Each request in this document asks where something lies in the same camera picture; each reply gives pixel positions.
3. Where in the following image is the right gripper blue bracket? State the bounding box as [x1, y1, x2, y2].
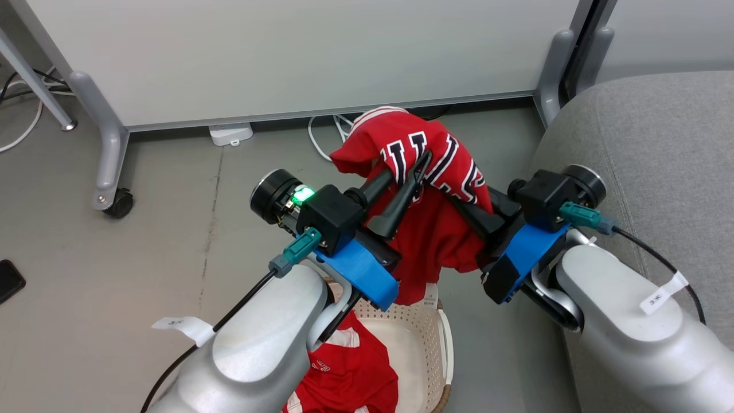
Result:
[444, 165, 607, 305]

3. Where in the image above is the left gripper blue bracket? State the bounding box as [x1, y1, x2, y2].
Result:
[250, 150, 433, 311]

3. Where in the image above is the red jersey with black lettering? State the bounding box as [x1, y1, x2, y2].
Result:
[330, 106, 495, 306]

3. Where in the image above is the cream perforated laundry basket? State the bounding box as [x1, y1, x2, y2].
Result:
[321, 280, 455, 413]

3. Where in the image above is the white power strip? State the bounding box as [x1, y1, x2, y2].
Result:
[208, 122, 254, 148]

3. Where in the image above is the white partition panel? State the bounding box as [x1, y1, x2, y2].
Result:
[10, 0, 592, 134]

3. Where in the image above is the grey fabric sofa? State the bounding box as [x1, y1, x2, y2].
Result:
[516, 71, 734, 413]

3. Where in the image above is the red garment with white trim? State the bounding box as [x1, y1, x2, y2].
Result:
[283, 311, 400, 413]

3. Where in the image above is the light grey partition panel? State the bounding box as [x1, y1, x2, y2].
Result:
[596, 0, 734, 84]

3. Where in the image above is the grey partition leg with caster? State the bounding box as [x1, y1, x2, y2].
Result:
[68, 71, 135, 220]

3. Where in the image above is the grey metal table leg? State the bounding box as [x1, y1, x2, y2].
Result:
[0, 28, 79, 132]

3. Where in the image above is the black phone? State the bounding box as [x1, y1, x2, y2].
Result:
[0, 259, 27, 306]

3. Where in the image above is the white floor cable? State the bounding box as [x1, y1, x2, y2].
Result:
[0, 66, 75, 154]
[307, 114, 355, 163]

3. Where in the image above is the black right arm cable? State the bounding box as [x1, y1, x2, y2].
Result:
[559, 201, 707, 326]

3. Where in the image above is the white cable label tag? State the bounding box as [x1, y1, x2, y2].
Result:
[639, 271, 689, 315]
[151, 315, 216, 348]

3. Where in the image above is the black floor cable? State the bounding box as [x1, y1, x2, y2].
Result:
[0, 68, 72, 105]

